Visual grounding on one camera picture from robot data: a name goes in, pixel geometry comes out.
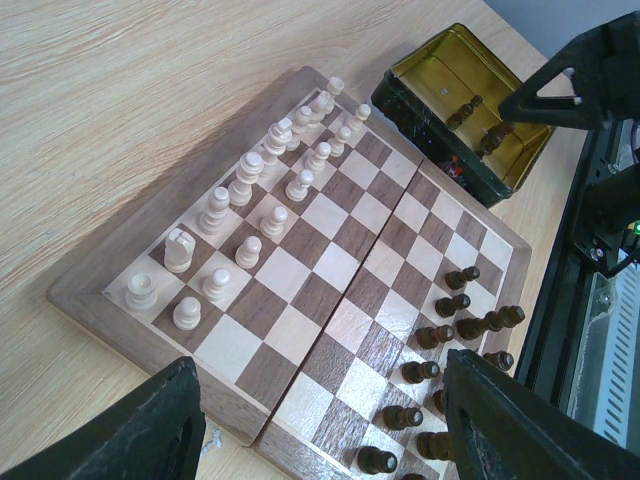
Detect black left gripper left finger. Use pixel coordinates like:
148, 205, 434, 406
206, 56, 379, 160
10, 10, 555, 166
1, 356, 205, 479

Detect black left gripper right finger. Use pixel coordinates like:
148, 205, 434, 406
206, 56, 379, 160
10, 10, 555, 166
444, 350, 628, 479

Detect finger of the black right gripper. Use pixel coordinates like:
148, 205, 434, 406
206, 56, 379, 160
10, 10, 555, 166
498, 29, 608, 130

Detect white chess pawn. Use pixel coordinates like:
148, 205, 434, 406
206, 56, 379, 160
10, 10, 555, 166
329, 126, 352, 157

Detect dark chess pawn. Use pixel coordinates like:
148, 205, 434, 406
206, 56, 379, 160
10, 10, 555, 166
401, 361, 440, 384
416, 432, 455, 461
382, 405, 423, 431

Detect wooden chess board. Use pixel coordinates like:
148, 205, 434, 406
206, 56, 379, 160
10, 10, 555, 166
47, 67, 531, 479

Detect white chess knight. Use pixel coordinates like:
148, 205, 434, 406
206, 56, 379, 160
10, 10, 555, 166
308, 90, 334, 131

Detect white chess bishop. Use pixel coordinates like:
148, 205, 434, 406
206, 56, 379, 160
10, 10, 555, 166
286, 105, 312, 151

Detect yellow tin tray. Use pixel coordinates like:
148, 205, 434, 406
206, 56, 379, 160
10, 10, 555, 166
371, 23, 554, 207

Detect white slotted cable duct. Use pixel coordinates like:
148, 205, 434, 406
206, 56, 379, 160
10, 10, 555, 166
594, 268, 639, 448

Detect black enclosure frame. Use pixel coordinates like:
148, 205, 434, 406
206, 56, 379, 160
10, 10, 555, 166
516, 120, 639, 408

